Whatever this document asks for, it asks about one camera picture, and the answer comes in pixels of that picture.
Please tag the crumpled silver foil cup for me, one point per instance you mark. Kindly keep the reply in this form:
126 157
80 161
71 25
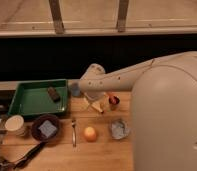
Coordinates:
118 129

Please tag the dark brown block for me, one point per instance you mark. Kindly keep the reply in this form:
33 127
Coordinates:
53 94

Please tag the dark brown bowl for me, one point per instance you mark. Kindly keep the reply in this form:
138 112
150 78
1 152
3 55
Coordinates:
36 133

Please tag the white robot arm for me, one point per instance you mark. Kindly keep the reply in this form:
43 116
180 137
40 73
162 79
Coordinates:
163 109

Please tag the black handled utensil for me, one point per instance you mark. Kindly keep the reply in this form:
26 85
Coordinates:
6 165

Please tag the grey blue sponge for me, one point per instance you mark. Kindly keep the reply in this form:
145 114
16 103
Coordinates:
47 129

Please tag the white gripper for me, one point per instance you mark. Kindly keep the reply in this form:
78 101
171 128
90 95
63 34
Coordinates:
94 96

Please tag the small blue cup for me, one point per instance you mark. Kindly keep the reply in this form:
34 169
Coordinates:
74 89

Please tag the silver metal fork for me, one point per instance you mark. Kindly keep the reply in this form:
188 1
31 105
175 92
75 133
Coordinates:
74 132

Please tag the green plastic tray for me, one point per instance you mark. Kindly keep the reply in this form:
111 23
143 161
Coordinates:
31 99

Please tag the orange round fruit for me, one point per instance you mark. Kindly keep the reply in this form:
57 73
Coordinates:
90 134

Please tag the white cup stack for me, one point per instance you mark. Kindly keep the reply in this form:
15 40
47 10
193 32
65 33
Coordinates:
15 125

